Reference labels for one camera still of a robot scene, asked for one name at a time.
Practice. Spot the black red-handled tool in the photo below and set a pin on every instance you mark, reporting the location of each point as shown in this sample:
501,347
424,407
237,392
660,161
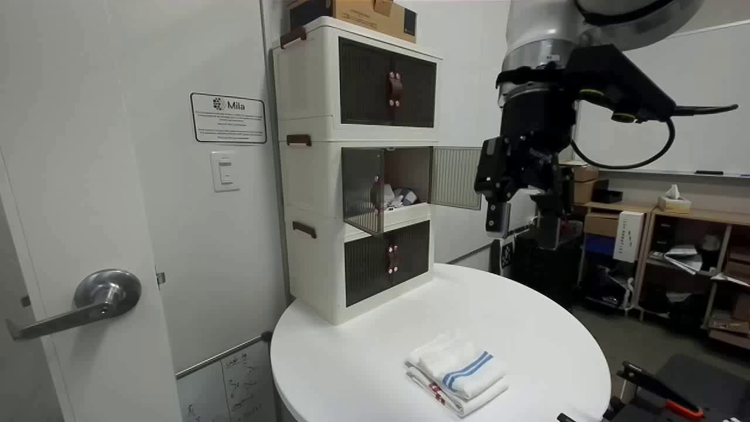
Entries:
674,401

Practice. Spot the black crate on floor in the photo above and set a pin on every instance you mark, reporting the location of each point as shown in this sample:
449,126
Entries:
548,270

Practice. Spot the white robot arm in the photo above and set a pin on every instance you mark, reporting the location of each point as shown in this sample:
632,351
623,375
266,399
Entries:
563,53

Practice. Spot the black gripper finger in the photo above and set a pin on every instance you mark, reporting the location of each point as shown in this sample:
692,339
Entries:
495,217
555,218

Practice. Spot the red-striped white towel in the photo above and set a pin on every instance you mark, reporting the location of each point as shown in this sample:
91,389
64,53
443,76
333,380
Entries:
460,407

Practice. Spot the white door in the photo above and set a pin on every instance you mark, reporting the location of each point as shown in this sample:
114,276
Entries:
73,205

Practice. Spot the cardboard box on cabinet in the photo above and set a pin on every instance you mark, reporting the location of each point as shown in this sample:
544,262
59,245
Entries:
359,18

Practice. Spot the white wall sign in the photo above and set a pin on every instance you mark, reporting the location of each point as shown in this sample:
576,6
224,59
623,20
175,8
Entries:
218,117

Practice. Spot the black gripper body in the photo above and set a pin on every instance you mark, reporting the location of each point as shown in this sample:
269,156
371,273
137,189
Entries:
507,165

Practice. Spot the white tissue box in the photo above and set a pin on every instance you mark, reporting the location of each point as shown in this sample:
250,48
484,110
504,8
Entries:
674,199

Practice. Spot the wooden shelf unit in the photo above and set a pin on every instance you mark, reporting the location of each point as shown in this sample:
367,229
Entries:
687,269

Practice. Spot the crumpled cloth inside cabinet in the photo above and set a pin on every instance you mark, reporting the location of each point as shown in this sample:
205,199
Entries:
387,198

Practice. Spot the silver door lever handle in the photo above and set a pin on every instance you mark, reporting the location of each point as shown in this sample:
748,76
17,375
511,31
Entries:
103,294

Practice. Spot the white three-tier storage cabinet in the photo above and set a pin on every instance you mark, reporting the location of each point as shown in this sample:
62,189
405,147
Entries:
352,110

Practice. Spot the wall whiteboard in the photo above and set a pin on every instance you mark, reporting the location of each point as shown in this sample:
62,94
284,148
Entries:
679,106

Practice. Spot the white light switch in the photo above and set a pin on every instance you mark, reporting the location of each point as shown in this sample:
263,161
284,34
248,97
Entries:
224,171

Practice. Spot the cardboard box on shelf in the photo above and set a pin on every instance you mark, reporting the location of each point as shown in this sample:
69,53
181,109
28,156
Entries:
584,182

